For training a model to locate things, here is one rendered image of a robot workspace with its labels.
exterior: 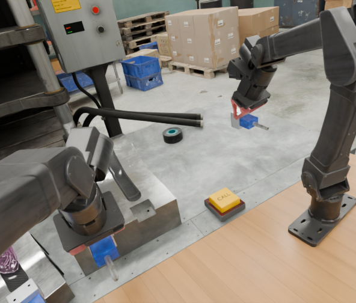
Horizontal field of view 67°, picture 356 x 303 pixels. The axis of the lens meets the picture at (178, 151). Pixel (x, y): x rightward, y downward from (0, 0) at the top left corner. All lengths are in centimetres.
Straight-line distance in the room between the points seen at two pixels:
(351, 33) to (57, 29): 112
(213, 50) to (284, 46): 377
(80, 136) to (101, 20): 102
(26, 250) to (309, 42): 75
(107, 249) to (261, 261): 33
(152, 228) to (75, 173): 40
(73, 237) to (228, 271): 33
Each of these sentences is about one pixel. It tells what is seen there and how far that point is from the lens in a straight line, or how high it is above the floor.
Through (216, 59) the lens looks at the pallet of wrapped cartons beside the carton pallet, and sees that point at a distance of 447.
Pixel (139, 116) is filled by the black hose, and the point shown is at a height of 88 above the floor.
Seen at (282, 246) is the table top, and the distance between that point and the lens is 68.
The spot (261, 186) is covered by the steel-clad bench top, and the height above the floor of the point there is 80.
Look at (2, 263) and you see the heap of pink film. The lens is 74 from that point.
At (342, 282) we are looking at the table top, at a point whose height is 80.
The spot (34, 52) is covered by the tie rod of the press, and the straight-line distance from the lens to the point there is 122.
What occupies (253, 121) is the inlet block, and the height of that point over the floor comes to 94.
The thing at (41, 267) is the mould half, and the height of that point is 86.
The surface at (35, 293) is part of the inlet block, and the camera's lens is 65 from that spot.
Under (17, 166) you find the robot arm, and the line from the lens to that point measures 31.
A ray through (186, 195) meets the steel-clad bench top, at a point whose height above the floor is 80.
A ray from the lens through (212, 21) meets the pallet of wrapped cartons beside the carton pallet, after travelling 437.
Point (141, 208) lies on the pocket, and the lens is 70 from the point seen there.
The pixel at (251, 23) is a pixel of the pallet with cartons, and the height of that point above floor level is 61.
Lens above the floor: 133
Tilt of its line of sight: 31 degrees down
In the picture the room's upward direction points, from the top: 11 degrees counter-clockwise
